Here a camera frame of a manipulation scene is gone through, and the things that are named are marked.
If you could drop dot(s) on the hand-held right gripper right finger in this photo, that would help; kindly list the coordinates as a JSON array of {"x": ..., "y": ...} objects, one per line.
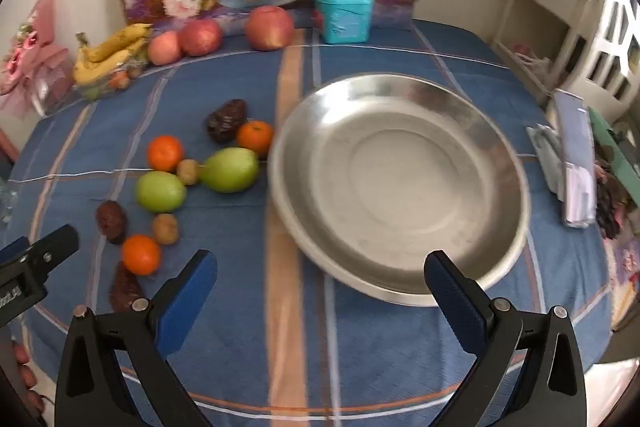
[{"x": 452, "y": 302}]

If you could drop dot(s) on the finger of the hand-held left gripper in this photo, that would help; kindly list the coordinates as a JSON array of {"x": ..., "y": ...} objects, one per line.
[
  {"x": 55, "y": 247},
  {"x": 12, "y": 251}
]

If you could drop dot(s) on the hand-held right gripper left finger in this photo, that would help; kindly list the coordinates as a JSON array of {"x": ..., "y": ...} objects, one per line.
[{"x": 187, "y": 302}]

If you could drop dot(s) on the dark dried date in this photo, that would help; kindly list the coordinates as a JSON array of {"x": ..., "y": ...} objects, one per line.
[
  {"x": 227, "y": 119},
  {"x": 111, "y": 221},
  {"x": 125, "y": 289}
]

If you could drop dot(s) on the orange tangerine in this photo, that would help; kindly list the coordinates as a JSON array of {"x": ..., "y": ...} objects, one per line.
[
  {"x": 255, "y": 137},
  {"x": 141, "y": 254},
  {"x": 120, "y": 80},
  {"x": 165, "y": 153}
]

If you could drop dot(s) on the round green jujube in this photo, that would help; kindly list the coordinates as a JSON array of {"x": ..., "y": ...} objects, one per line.
[{"x": 160, "y": 191}]

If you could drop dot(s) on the white plate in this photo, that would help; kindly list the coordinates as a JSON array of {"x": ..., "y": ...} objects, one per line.
[{"x": 400, "y": 182}]

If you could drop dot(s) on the pear-shaped green jujube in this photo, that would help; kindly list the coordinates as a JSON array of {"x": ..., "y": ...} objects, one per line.
[{"x": 230, "y": 169}]

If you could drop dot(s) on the person's left hand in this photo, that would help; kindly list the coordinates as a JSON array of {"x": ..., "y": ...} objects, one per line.
[{"x": 25, "y": 374}]

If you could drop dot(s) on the blue plaid tablecloth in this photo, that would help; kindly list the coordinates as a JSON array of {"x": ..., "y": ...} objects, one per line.
[{"x": 300, "y": 357}]

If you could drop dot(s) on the wrapped green fruit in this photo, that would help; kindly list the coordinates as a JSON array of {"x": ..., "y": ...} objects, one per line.
[{"x": 91, "y": 93}]

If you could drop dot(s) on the glass fruit bowl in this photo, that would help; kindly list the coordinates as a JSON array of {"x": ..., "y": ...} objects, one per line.
[{"x": 107, "y": 88}]

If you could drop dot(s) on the grey plastic packet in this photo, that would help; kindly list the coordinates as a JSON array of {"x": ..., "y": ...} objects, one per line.
[{"x": 547, "y": 157}]

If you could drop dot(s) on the purple printed cloth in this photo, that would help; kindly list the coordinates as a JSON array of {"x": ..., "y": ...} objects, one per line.
[{"x": 625, "y": 267}]

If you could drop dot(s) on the pink wrapped bouquet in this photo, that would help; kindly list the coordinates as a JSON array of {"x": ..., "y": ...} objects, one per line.
[{"x": 35, "y": 72}]

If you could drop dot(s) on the wrapped orange tangerine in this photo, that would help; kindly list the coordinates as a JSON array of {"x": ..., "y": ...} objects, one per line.
[{"x": 120, "y": 80}]

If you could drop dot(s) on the yellow banana bunch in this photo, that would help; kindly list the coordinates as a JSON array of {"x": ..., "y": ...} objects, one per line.
[{"x": 110, "y": 47}]

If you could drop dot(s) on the clear plastic packet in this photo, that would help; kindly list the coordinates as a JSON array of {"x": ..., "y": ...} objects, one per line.
[{"x": 575, "y": 132}]

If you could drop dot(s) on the green box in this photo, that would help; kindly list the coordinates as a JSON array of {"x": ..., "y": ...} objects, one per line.
[{"x": 615, "y": 147}]

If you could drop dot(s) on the pale pink apple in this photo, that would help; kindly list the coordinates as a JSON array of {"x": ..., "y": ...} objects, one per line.
[{"x": 164, "y": 48}]

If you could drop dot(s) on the dark red apple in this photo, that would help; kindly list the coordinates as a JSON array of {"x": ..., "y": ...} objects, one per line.
[{"x": 201, "y": 37}]

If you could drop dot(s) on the large red apple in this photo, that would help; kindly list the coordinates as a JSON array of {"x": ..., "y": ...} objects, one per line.
[{"x": 269, "y": 28}]

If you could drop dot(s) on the teal box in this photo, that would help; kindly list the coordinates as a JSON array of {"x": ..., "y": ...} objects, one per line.
[{"x": 345, "y": 19}]

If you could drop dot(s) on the white lattice chair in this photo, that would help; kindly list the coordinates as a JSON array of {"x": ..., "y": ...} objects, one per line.
[{"x": 615, "y": 7}]

